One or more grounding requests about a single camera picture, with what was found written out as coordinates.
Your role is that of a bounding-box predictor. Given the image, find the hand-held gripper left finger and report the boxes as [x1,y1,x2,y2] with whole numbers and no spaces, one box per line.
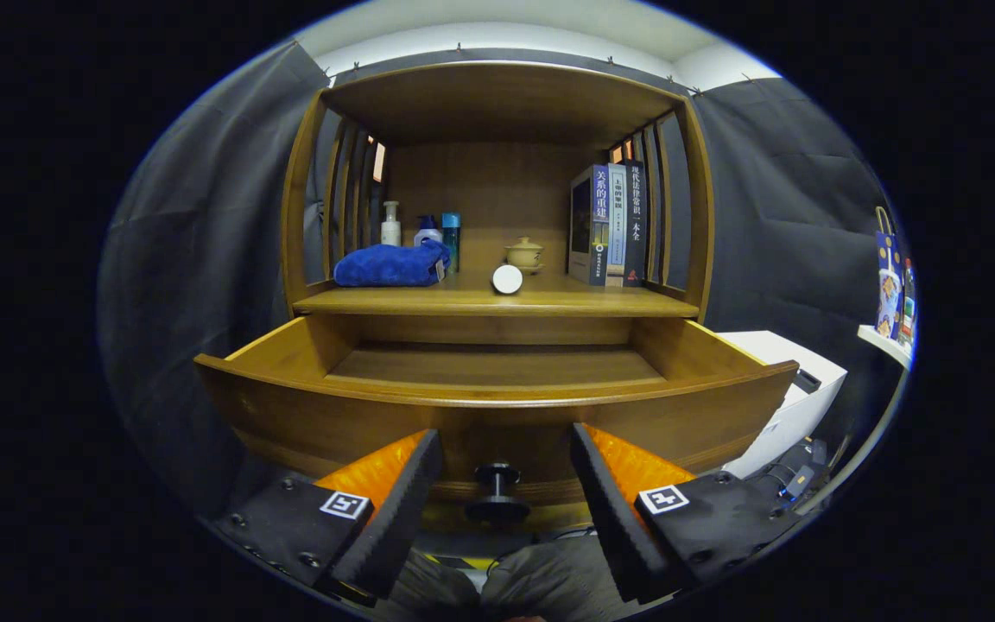
[214,428,445,606]

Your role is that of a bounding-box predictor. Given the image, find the wooden cabinet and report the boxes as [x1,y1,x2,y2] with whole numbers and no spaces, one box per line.
[280,60,716,532]

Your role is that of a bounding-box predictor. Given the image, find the blue spine book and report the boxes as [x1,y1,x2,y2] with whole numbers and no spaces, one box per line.
[568,166,612,287]

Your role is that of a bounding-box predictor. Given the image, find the black backdrop cloth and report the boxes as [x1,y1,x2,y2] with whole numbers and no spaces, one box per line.
[98,39,913,519]

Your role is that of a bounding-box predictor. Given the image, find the person's grey trousers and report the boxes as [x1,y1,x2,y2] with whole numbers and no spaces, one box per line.
[377,536,637,622]

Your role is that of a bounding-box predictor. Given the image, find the beige lidded teacup with saucer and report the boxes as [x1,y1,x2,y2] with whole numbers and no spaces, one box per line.
[504,236,545,276]

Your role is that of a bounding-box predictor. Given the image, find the blue dotted paper bag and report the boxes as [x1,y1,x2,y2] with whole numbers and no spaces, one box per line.
[874,206,904,277]

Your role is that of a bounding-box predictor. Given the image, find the black cable bundle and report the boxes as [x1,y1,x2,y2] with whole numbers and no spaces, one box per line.
[748,436,852,511]

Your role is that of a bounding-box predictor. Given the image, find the blue towel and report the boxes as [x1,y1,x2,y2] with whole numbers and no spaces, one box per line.
[333,239,453,288]

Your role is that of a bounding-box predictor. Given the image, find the teal bottle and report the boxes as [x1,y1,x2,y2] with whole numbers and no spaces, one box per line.
[441,213,462,274]

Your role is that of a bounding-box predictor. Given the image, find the wooden drawer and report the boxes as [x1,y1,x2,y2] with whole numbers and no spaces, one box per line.
[193,315,801,524]

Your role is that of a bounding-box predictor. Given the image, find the black spine book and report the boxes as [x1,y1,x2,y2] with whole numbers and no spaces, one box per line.
[621,158,650,288]

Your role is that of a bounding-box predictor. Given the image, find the pale spine book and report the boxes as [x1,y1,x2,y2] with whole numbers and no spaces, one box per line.
[605,162,630,289]

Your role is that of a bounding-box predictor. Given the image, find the white shelf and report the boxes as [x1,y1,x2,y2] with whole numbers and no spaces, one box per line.
[858,324,913,371]

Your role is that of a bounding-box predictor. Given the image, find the clear bottle with red label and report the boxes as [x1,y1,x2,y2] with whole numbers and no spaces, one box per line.
[900,257,916,345]

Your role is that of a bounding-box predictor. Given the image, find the white box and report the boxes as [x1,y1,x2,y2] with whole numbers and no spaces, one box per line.
[716,331,848,479]

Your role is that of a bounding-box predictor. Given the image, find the wooden countertop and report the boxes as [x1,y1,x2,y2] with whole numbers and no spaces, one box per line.
[292,270,700,318]

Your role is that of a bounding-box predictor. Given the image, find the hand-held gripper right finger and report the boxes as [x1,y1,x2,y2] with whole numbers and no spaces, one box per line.
[570,422,796,604]

